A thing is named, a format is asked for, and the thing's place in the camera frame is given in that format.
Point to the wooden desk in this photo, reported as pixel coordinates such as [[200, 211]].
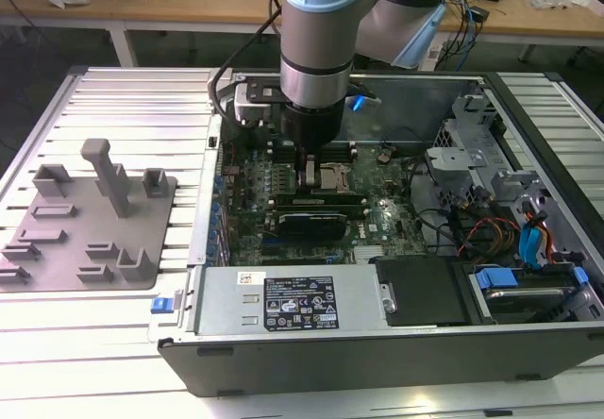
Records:
[[141, 11]]

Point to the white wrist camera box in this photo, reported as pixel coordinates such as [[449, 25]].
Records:
[[250, 98]]

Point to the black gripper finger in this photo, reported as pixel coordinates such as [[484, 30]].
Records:
[[312, 171], [300, 166]]

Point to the grey parts rack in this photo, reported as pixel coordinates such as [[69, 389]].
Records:
[[94, 230]]

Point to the round coin battery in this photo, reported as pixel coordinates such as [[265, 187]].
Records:
[[383, 155]]

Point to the silver power supply unit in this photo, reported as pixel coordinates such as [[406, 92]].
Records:
[[226, 296]]

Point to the green motherboard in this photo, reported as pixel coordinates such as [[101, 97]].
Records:
[[396, 230]]

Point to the black plastic shroud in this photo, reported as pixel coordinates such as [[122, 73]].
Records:
[[420, 291]]

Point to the black RAM slot bank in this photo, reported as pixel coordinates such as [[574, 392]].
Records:
[[321, 210], [343, 155]]

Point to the CPU socket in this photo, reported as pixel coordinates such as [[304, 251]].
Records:
[[336, 178]]

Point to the black power adapter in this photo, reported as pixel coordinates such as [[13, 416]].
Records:
[[480, 13]]

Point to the black graphics card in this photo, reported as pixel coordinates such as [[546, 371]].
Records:
[[311, 225]]

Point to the silver drive cage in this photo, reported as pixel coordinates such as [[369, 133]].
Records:
[[453, 159]]

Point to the silver chipset heatsink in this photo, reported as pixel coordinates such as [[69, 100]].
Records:
[[369, 255]]

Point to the hard disk in blue carrier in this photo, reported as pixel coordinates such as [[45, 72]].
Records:
[[514, 291]]

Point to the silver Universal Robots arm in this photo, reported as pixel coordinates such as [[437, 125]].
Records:
[[316, 37]]

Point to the black PC case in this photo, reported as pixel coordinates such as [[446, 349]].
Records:
[[330, 367]]

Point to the blue case latch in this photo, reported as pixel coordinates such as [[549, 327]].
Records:
[[160, 306]]

